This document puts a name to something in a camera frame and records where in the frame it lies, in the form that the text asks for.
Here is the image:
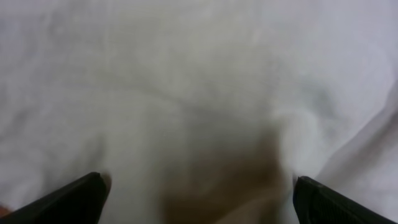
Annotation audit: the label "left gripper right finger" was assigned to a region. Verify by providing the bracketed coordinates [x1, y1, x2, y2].
[293, 176, 397, 224]

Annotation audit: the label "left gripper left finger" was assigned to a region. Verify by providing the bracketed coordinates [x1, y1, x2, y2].
[1, 172, 108, 224]

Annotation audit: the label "beige khaki shorts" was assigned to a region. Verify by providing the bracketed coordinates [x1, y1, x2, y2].
[1, 1, 397, 223]

